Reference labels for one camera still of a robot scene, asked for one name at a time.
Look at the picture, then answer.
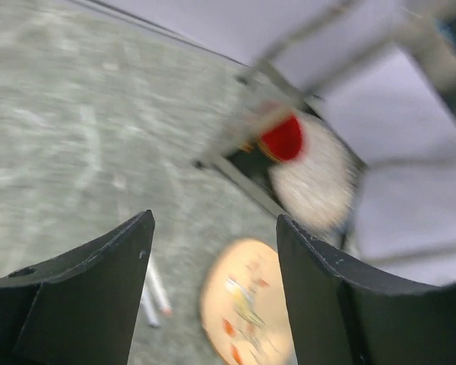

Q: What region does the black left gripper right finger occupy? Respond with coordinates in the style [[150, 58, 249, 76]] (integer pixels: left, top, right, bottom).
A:
[[276, 215, 438, 364]]

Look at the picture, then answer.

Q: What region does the white marker with black tip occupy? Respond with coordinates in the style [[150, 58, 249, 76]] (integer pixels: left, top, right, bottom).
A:
[[141, 285, 160, 328]]

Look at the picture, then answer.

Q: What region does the steel dish rack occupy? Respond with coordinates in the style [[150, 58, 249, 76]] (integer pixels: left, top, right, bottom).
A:
[[195, 1, 456, 265]]

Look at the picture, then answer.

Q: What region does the tan decorated plate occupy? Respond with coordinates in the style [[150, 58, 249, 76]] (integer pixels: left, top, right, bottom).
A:
[[200, 238, 293, 365]]

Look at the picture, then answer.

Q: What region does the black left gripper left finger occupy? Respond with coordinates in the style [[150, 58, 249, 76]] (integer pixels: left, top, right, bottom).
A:
[[11, 210, 155, 364]]

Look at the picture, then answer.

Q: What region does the speckled glass plate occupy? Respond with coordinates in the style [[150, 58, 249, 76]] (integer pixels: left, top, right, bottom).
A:
[[270, 116, 357, 232]]

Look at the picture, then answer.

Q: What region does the white marker with pink end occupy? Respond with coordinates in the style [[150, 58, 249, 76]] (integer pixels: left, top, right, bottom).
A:
[[147, 255, 172, 316]]

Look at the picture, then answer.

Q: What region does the red and black mug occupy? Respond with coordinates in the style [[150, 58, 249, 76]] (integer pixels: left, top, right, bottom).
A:
[[240, 113, 303, 163]]

